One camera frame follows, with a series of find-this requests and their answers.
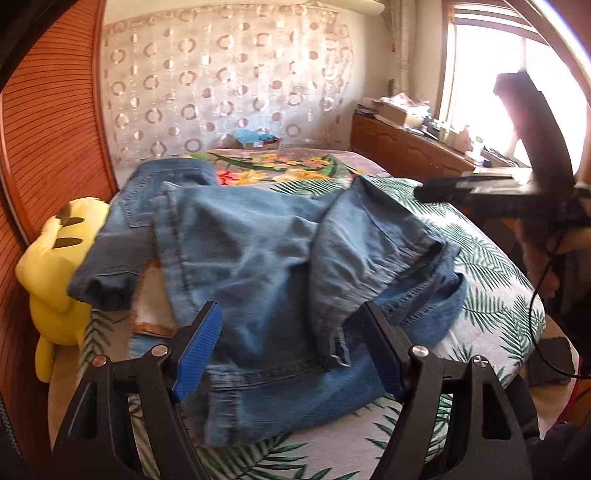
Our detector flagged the box with blue cloth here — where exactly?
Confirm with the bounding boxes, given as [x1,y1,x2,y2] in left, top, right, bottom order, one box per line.
[233,128,282,151]

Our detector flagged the leaf-print bedsheet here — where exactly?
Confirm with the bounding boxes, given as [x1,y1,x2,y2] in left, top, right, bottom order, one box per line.
[78,174,548,480]

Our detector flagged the circle-patterned sheer curtain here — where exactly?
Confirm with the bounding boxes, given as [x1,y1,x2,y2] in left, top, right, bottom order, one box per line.
[99,1,354,163]

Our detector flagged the yellow plush toy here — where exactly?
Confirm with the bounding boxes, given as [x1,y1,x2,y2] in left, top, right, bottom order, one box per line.
[15,198,112,383]

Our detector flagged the dark cloth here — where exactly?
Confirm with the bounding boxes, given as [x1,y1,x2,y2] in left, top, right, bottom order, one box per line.
[508,374,591,480]

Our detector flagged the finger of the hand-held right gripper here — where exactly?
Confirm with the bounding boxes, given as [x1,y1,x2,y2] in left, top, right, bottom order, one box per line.
[493,71,576,186]
[413,172,548,214]

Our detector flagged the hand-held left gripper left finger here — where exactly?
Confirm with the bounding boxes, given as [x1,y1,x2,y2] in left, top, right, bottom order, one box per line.
[46,301,224,480]

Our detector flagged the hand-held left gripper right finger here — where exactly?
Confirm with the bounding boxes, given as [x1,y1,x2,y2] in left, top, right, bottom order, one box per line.
[353,301,541,480]

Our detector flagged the wooden slatted wardrobe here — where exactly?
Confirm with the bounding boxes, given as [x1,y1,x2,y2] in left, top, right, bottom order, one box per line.
[0,0,119,462]

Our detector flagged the black cable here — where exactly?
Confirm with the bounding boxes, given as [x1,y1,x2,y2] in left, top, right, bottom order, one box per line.
[531,230,583,382]

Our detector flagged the white patterned window curtain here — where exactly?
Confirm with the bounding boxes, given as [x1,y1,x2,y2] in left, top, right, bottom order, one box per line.
[382,0,413,95]

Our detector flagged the blue denim pants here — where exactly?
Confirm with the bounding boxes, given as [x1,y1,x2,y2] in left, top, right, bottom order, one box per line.
[68,158,470,448]

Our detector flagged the person's right hand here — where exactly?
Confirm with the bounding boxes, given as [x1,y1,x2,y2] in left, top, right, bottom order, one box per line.
[514,219,591,301]

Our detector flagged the wooden-framed window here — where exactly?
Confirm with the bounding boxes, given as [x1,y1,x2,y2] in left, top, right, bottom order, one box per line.
[438,0,591,172]

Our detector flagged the wooden low cabinet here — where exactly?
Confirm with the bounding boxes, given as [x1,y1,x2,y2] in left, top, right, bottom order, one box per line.
[351,113,532,186]

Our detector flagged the dark bag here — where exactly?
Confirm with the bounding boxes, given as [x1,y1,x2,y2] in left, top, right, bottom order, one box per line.
[529,335,579,387]

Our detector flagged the floral blanket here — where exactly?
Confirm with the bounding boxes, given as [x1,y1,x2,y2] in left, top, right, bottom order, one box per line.
[185,148,393,186]

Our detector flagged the cardboard box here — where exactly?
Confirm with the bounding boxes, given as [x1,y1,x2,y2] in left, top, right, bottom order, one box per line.
[379,102,426,128]

